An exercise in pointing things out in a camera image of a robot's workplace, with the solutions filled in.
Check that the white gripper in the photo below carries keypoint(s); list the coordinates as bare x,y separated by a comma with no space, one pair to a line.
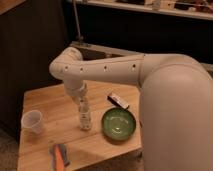
78,94

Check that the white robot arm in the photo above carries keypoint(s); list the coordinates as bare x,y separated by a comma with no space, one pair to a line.
176,103

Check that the wooden table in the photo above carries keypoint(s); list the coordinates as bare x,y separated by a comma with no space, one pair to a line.
60,117

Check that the green bowl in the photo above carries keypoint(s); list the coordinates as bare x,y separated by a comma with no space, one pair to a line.
118,124

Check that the dark rectangular bar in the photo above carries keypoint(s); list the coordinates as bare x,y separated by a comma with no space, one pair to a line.
117,100

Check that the orange and grey tool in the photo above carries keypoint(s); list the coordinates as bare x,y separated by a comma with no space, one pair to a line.
59,156

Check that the clear plastic cup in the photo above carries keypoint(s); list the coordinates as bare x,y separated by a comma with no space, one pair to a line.
33,121

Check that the metal pole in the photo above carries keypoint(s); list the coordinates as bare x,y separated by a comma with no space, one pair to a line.
79,35

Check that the cluttered shelf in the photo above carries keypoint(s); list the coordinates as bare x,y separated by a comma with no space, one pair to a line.
197,9

